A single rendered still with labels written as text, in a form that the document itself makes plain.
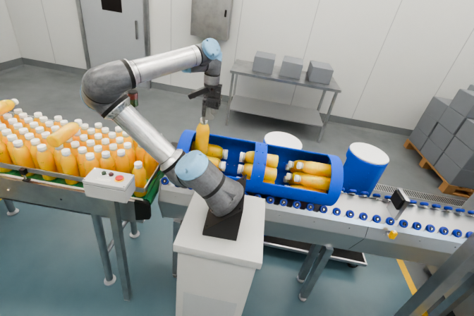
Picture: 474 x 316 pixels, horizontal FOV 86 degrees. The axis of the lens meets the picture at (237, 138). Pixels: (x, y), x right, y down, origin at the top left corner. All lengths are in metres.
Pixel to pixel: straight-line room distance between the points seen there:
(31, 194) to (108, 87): 1.09
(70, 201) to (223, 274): 0.99
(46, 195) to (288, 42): 3.85
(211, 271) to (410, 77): 4.63
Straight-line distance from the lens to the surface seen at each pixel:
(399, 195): 1.73
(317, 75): 3.90
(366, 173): 2.05
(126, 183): 1.30
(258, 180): 1.32
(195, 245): 0.98
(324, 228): 1.60
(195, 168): 0.86
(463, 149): 4.25
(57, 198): 1.74
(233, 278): 1.10
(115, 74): 0.86
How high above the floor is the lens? 1.96
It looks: 31 degrees down
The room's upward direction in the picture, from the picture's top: 9 degrees clockwise
